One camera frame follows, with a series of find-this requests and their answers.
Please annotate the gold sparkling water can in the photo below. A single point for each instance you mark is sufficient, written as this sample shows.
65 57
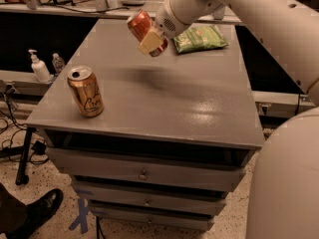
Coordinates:
85 90

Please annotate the black leather shoe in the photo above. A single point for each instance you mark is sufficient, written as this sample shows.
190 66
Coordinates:
38 213

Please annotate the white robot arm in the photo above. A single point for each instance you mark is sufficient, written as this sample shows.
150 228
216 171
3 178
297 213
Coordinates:
284 192

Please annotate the grey drawer cabinet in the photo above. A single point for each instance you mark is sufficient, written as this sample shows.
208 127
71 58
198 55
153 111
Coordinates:
173 138

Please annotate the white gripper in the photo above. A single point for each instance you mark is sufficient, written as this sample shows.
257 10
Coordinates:
170 20

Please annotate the blue tape mark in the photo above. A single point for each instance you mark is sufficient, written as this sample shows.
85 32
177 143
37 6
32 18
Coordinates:
83 219

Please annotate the red coke can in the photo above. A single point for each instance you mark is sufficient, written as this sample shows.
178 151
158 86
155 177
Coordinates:
140 23

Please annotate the black table leg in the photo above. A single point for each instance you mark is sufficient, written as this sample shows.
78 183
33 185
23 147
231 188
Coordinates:
22 177

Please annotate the small clear water bottle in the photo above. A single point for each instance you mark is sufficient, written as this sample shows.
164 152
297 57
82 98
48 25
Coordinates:
58 63

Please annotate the dark trouser leg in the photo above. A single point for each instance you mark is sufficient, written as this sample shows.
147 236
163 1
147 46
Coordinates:
13 213

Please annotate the white pump soap bottle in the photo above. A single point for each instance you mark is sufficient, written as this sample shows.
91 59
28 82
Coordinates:
39 67

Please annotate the green chip bag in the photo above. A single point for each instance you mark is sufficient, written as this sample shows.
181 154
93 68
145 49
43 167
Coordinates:
199 38

